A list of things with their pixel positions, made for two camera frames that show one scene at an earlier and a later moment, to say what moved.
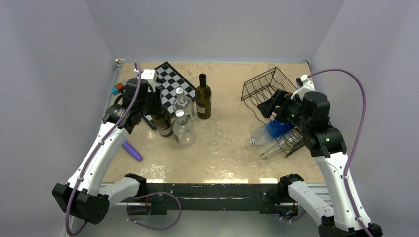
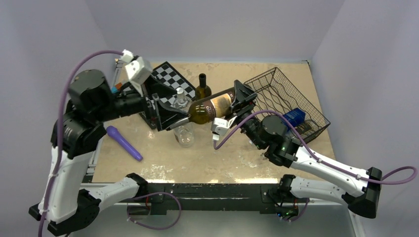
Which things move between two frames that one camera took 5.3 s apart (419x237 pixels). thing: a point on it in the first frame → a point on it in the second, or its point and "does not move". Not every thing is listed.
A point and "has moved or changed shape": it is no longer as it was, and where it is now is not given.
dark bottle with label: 163,122 has moved or changed shape
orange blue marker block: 118,88 does not move
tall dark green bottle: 203,98 does not move
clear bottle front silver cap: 183,130 does not move
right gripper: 281,98 → 242,94
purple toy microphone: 129,147 does not move
